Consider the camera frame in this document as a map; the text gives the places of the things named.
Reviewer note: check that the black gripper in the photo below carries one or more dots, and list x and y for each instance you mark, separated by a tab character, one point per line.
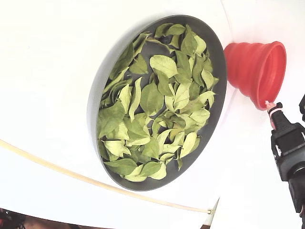
286	138

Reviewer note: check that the red collapsible cup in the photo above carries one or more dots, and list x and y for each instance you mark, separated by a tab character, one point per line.
247	69

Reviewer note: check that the dark grey bowl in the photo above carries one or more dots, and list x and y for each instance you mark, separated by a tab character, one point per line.
143	186

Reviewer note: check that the green leaf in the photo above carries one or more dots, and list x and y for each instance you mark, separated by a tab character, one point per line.
109	119
158	171
116	146
200	115
189	143
182	95
151	99
163	65
121	165
175	29
183	65

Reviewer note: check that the dark blueberry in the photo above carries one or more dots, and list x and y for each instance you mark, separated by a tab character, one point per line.
166	39

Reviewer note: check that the long wooden stick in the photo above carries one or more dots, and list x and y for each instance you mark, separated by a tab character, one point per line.
114	189

